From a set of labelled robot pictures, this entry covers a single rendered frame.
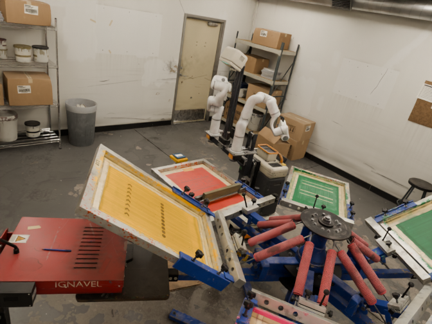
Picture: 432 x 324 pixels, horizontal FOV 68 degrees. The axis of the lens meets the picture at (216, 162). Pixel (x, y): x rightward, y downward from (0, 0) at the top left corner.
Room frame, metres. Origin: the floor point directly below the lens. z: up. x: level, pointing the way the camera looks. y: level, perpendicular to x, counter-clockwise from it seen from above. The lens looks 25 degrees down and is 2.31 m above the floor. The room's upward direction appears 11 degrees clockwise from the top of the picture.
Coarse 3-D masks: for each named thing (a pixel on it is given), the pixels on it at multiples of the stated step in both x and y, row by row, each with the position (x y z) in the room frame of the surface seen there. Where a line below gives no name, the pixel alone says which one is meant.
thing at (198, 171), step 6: (198, 168) 2.65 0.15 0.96; (192, 174) 2.52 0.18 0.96; (198, 174) 2.54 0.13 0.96; (210, 174) 2.59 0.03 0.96; (216, 180) 2.50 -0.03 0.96; (216, 186) 2.39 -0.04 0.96; (222, 186) 2.41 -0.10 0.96; (222, 198) 2.22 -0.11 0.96; (228, 198) 2.24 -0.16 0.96; (234, 198) 2.26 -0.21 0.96; (240, 198) 2.28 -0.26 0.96; (228, 204) 2.14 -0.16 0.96
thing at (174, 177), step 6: (168, 174) 2.43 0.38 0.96; (174, 174) 2.45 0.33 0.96; (180, 174) 2.47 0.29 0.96; (186, 174) 2.50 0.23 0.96; (174, 180) 2.35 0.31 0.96; (180, 186) 2.27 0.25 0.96; (186, 192) 2.20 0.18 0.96; (198, 192) 2.24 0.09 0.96; (210, 204) 2.09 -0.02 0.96; (216, 204) 2.11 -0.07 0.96; (222, 204) 2.13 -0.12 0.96; (210, 210) 2.02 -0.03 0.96; (216, 210) 2.03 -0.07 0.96
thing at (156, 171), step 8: (200, 160) 2.76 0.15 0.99; (152, 168) 2.41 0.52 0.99; (160, 168) 2.44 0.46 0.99; (168, 168) 2.49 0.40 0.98; (176, 168) 2.55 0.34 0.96; (216, 168) 2.66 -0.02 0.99; (160, 176) 2.31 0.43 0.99; (224, 176) 2.55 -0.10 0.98; (168, 184) 2.22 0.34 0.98; (248, 192) 2.34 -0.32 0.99
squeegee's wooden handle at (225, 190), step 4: (232, 184) 2.28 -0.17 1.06; (236, 184) 2.30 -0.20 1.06; (220, 188) 2.19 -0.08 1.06; (224, 188) 2.20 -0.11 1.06; (228, 188) 2.23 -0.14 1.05; (232, 188) 2.26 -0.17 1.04; (236, 188) 2.29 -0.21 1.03; (204, 192) 2.08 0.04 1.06; (208, 192) 2.09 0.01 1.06; (212, 192) 2.11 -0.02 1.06; (216, 192) 2.13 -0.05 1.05; (220, 192) 2.17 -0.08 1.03; (224, 192) 2.20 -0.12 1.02; (228, 192) 2.23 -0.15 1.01; (232, 192) 2.27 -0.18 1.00; (204, 196) 2.06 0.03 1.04; (208, 196) 2.08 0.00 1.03; (212, 196) 2.11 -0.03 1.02; (216, 196) 2.14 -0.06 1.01; (220, 196) 2.18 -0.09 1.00
